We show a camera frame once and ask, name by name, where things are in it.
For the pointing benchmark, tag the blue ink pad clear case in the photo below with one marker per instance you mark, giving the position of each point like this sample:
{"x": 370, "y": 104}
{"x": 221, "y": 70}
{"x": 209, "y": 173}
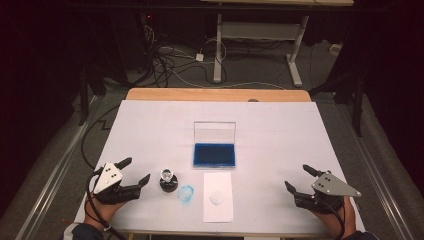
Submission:
{"x": 215, "y": 155}

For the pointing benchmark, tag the white paper sheet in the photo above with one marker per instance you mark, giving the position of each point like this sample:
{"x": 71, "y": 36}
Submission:
{"x": 218, "y": 210}

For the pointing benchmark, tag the metal floor rail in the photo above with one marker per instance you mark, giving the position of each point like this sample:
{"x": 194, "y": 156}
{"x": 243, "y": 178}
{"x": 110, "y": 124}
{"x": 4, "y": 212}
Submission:
{"x": 56, "y": 173}
{"x": 376, "y": 173}

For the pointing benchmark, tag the person's right hand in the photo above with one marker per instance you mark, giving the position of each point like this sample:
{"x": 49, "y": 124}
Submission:
{"x": 345, "y": 221}

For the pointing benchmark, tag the black round stamp cap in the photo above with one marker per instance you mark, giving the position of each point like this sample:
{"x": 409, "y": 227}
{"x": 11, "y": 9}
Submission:
{"x": 168, "y": 187}

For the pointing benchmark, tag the person's left hand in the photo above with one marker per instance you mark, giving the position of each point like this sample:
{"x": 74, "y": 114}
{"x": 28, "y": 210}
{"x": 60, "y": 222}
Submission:
{"x": 100, "y": 213}

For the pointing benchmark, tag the small white box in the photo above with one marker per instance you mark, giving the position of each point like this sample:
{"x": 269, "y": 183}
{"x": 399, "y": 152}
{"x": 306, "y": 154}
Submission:
{"x": 335, "y": 49}

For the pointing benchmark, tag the white power adapter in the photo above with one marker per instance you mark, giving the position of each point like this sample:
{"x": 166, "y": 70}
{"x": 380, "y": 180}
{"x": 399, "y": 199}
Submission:
{"x": 199, "y": 57}

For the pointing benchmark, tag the white table cover sheet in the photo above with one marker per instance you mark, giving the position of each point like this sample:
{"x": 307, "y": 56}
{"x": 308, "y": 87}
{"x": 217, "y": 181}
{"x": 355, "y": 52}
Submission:
{"x": 266, "y": 133}

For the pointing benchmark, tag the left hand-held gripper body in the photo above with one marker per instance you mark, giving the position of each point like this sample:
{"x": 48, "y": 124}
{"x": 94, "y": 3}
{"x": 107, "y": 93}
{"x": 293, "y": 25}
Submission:
{"x": 106, "y": 178}

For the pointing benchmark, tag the black stand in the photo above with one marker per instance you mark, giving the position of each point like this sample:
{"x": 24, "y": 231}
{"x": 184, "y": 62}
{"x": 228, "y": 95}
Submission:
{"x": 83, "y": 100}
{"x": 357, "y": 106}

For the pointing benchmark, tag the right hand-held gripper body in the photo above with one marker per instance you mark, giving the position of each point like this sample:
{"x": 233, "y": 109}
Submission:
{"x": 331, "y": 186}

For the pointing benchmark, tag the white desk with metal legs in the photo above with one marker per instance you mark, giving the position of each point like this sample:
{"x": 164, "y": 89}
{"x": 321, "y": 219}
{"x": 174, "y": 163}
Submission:
{"x": 218, "y": 50}

